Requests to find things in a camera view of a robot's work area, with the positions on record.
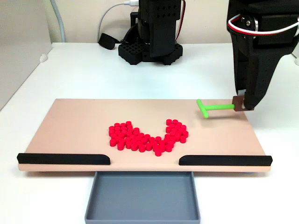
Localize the green T-shaped pusher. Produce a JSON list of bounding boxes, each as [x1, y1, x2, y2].
[[196, 95, 247, 119]]

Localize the red granule pile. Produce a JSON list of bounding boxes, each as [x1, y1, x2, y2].
[[108, 119, 189, 157]]

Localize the grey container tray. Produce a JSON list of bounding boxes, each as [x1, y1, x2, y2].
[[84, 171, 201, 224]]

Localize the white side panel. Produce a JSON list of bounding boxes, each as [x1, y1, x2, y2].
[[290, 35, 299, 59]]

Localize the beige flat board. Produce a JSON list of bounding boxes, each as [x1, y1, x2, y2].
[[18, 98, 271, 174]]

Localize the white cabinet panel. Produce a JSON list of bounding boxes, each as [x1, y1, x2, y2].
[[0, 0, 52, 110]]

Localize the white red arm base cable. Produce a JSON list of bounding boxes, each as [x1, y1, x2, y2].
[[175, 0, 186, 40]]

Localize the black edge rail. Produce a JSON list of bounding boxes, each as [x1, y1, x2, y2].
[[178, 155, 273, 167], [16, 153, 111, 166]]

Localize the black strap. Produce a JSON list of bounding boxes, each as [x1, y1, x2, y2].
[[98, 33, 122, 50]]

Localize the pale grey hose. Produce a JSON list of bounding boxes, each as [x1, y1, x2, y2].
[[50, 0, 66, 43]]

